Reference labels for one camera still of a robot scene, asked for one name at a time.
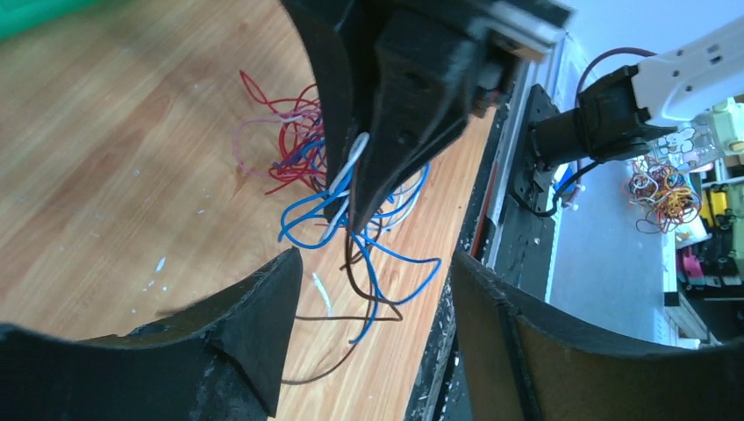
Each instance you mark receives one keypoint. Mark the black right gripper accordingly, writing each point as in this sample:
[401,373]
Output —
[412,66]

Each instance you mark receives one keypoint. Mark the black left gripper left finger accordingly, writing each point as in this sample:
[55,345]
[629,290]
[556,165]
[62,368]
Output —
[220,358]

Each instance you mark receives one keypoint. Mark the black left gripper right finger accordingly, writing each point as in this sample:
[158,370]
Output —
[524,359]

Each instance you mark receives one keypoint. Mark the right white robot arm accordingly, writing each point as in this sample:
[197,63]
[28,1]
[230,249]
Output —
[617,115]

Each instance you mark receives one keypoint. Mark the green compartment tray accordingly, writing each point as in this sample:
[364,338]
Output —
[21,15]

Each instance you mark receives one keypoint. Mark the white wire scrap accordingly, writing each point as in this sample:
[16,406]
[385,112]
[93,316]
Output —
[160,265]

